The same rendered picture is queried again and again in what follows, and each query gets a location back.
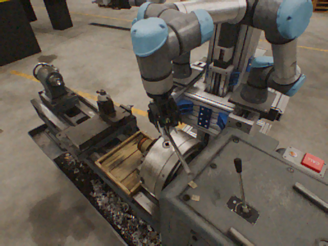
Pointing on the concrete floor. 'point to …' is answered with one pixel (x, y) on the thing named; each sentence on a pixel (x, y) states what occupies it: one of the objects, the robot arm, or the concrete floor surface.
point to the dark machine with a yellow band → (15, 33)
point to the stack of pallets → (320, 6)
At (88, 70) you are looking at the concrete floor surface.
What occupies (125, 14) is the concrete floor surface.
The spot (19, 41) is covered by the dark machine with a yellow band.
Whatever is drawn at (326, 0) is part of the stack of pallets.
